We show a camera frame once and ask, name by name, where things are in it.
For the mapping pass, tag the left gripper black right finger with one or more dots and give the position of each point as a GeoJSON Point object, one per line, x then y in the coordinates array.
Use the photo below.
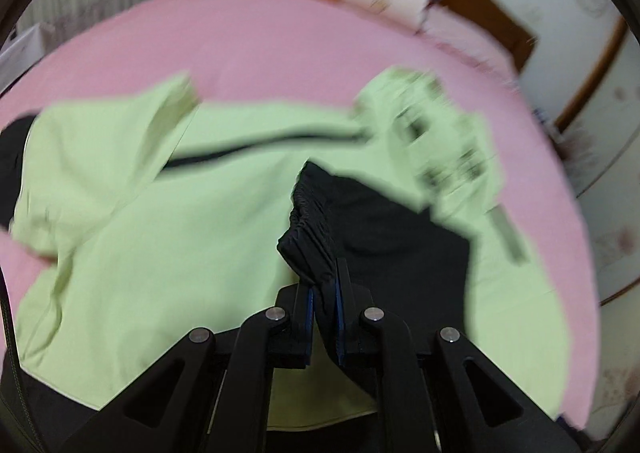
{"type": "Point", "coordinates": [342, 305]}

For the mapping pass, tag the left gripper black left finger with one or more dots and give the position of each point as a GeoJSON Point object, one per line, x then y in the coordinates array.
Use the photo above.
{"type": "Point", "coordinates": [303, 319]}

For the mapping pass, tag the light green black hooded jacket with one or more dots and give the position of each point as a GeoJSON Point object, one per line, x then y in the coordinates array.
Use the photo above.
{"type": "Point", "coordinates": [159, 213]}

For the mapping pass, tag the pink bed sheet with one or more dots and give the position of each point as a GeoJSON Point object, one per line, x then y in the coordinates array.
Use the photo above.
{"type": "Point", "coordinates": [313, 51]}

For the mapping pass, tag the dark wooden headboard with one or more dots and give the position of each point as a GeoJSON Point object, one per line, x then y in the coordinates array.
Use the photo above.
{"type": "Point", "coordinates": [503, 27]}

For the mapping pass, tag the white storage box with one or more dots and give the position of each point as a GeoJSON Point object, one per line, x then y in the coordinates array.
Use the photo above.
{"type": "Point", "coordinates": [25, 51]}

